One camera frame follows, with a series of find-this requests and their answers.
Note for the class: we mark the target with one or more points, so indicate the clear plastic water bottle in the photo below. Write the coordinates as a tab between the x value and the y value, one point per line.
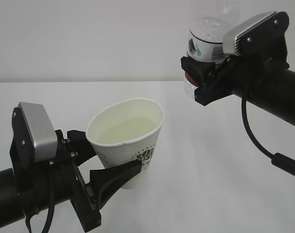
210	21

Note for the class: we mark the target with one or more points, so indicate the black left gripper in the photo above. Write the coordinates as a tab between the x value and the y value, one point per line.
70	185

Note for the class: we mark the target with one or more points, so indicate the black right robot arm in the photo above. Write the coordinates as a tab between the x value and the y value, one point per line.
256	67

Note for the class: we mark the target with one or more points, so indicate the white paper coffee cup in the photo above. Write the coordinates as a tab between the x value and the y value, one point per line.
127	131

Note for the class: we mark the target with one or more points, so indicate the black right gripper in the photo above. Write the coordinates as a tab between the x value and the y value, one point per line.
212	85

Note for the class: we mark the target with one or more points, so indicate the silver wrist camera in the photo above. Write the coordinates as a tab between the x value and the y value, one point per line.
41	130
256	34

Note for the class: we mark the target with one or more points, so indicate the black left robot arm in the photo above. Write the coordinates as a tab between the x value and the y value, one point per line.
27	188

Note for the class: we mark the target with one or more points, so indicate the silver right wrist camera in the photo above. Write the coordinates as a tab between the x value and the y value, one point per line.
256	34

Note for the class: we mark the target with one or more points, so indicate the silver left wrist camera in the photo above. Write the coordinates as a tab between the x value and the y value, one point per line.
41	130

